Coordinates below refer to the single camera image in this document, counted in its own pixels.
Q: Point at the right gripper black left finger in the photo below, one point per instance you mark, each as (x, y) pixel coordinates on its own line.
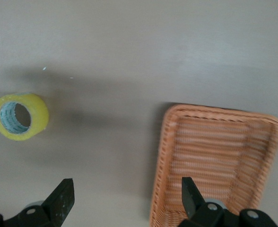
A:
(58, 203)

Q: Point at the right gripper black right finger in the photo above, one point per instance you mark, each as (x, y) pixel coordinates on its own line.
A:
(191, 201)

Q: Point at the yellowish clear tape roll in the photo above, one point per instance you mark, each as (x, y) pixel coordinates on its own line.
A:
(38, 113)

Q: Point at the brown wicker basket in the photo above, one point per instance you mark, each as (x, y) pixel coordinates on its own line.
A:
(214, 151)

